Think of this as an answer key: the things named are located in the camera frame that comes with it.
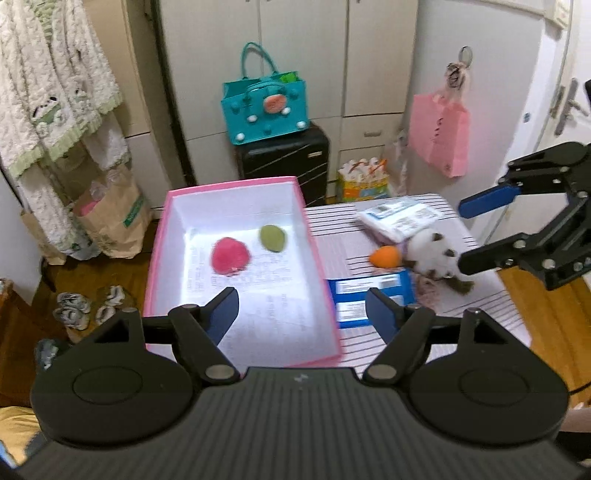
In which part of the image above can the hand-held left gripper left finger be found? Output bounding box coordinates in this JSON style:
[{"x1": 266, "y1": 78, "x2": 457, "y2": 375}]
[{"x1": 81, "y1": 287, "x2": 241, "y2": 387}]

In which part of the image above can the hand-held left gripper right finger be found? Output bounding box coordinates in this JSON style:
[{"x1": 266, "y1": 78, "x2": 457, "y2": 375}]
[{"x1": 362, "y1": 287, "x2": 532, "y2": 387}]

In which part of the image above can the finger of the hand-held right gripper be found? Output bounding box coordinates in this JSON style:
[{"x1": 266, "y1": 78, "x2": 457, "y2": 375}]
[
  {"x1": 459, "y1": 142, "x2": 591, "y2": 219},
  {"x1": 457, "y1": 194, "x2": 591, "y2": 291}
]

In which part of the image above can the pink floral cloth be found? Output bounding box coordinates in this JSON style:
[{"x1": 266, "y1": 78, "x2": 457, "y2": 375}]
[{"x1": 413, "y1": 272, "x2": 446, "y2": 309}]

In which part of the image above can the orange soft ball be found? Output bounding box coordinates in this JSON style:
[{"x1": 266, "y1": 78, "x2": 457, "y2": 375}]
[{"x1": 369, "y1": 246, "x2": 402, "y2": 268}]

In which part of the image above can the pink cardboard box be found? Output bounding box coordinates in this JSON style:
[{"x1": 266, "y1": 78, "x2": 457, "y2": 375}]
[{"x1": 142, "y1": 176, "x2": 343, "y2": 370}]

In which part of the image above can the pink plush ball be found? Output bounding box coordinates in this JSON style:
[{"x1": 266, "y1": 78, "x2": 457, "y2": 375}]
[{"x1": 211, "y1": 237, "x2": 252, "y2": 277}]

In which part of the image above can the white brown plush toy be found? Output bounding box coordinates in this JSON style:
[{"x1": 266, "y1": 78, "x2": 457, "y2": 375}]
[{"x1": 403, "y1": 229, "x2": 475, "y2": 296}]

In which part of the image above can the striped tablecloth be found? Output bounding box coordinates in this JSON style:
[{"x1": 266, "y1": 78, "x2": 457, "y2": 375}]
[{"x1": 305, "y1": 193, "x2": 532, "y2": 370}]

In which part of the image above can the pink hanging bag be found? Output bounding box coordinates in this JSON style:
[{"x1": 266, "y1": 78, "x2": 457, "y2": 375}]
[{"x1": 409, "y1": 90, "x2": 471, "y2": 178}]

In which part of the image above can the green plush ball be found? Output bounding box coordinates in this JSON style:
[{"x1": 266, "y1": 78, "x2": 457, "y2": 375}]
[{"x1": 259, "y1": 224, "x2": 288, "y2": 253}]

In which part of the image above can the white blue tissue packet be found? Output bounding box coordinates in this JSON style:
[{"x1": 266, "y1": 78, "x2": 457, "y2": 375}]
[{"x1": 358, "y1": 196, "x2": 439, "y2": 244}]

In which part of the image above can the white door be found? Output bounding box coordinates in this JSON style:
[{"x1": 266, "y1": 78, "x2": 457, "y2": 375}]
[{"x1": 406, "y1": 0, "x2": 591, "y2": 259}]

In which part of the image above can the colourful gift bag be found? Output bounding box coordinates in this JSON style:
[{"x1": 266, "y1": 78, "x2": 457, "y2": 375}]
[{"x1": 337, "y1": 157, "x2": 391, "y2": 203}]

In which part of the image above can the floral hanging ornament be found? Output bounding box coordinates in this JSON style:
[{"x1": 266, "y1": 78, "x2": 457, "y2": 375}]
[{"x1": 444, "y1": 46, "x2": 474, "y2": 93}]

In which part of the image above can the large brown paper bag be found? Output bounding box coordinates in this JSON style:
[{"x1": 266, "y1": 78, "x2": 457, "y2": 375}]
[{"x1": 74, "y1": 164, "x2": 153, "y2": 259}]

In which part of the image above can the black suitcase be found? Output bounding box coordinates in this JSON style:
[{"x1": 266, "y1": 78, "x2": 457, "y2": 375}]
[{"x1": 233, "y1": 122, "x2": 332, "y2": 207}]

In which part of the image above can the teal handbag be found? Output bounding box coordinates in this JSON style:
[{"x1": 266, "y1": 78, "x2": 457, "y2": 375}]
[{"x1": 221, "y1": 42, "x2": 311, "y2": 147}]

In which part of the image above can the white wardrobe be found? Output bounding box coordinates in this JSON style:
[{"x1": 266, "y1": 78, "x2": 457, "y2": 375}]
[{"x1": 83, "y1": 0, "x2": 421, "y2": 206}]

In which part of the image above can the yellow cloth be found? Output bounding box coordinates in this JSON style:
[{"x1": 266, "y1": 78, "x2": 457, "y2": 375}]
[{"x1": 0, "y1": 406, "x2": 44, "y2": 467}]

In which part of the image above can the white green fluffy robe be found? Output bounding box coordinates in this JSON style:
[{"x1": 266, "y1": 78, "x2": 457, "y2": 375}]
[{"x1": 0, "y1": 0, "x2": 132, "y2": 257}]

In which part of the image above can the metal door handle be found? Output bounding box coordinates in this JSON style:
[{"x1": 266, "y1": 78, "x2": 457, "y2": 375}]
[{"x1": 551, "y1": 78, "x2": 589, "y2": 137}]

